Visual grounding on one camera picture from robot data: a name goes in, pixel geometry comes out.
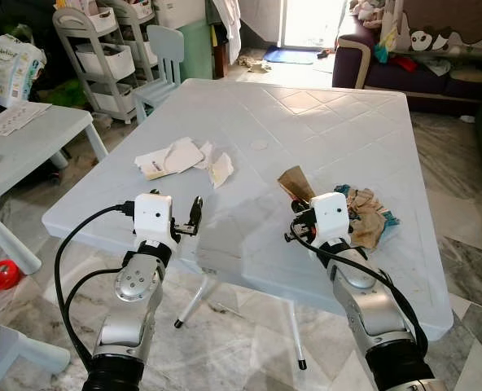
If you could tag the brown paper piece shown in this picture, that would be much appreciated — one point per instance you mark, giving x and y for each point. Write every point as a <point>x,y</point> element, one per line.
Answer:
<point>296,184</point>

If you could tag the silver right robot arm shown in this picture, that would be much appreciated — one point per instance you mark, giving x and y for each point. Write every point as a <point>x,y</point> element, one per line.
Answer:
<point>371,309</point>

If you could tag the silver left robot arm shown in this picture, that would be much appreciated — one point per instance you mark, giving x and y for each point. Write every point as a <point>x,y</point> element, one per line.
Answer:
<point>131,285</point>

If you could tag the large crumpled white paper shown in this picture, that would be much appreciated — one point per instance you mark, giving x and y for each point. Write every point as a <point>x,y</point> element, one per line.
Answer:
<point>174,156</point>

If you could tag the small crumpled white paper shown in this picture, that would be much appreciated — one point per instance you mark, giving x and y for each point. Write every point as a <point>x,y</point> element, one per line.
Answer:
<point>221,169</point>

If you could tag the crumpled brown and blue wrapper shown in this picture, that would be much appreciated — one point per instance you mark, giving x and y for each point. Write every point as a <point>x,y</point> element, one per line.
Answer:
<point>370,218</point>

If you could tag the large white plastic table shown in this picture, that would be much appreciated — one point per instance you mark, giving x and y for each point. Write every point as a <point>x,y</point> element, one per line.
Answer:
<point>306,122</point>

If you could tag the small white plastic table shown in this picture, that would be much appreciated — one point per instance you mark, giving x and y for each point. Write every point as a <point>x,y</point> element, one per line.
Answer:
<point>37,147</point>

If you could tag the green plastic bag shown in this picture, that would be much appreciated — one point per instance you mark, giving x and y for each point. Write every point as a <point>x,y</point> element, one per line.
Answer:
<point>66,94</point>

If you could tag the pale blue child chair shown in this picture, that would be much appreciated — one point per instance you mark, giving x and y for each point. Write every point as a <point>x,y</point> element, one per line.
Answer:
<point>166,53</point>

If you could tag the grey plastic shelf rack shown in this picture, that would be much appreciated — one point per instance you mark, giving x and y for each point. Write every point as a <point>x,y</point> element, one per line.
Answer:
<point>102,61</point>

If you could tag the green and white cabinet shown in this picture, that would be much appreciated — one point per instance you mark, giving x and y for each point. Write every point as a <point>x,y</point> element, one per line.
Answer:
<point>188,41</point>

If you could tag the small beige floor object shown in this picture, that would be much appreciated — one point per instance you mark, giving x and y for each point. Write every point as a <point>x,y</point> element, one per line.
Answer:
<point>253,64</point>

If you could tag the printed white paper sheet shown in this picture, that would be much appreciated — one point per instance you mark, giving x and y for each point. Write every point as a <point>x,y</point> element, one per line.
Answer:
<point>15,119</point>

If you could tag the blue door mat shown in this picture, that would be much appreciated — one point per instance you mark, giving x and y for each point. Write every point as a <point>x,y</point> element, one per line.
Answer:
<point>290,57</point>

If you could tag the red round toy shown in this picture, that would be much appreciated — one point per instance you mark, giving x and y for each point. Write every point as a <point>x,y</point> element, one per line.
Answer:
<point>1,275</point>

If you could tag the hanging white cloth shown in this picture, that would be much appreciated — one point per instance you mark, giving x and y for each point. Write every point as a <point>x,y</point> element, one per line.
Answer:
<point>229,28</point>

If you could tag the dark purple sofa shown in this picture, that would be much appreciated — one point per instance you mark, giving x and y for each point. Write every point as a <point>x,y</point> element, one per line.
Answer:
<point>420,81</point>

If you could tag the white diaper pack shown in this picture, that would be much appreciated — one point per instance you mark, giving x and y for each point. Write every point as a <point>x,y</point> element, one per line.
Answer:
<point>17,69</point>

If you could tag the low white plastic stool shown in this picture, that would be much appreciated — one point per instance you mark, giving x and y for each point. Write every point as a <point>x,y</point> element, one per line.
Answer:
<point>29,350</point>

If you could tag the brown panda print blanket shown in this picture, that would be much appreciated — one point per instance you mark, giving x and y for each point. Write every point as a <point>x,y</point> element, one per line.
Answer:
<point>453,20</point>

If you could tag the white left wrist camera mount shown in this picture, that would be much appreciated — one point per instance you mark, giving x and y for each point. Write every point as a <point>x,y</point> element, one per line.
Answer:
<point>153,218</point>

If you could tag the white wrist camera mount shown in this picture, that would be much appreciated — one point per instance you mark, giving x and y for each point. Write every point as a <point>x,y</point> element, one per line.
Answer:
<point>330,218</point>
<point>153,218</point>

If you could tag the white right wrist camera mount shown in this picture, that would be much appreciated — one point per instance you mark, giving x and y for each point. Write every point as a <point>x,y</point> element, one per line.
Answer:
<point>330,218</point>

